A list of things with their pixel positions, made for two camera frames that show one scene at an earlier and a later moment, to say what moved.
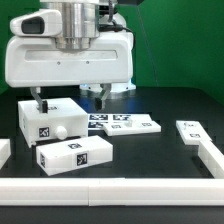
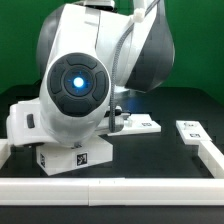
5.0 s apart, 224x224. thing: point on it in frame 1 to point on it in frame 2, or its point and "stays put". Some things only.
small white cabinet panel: (192, 132) stays put
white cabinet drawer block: (73, 154) stays put
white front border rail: (113, 192) stays put
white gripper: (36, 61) to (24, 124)
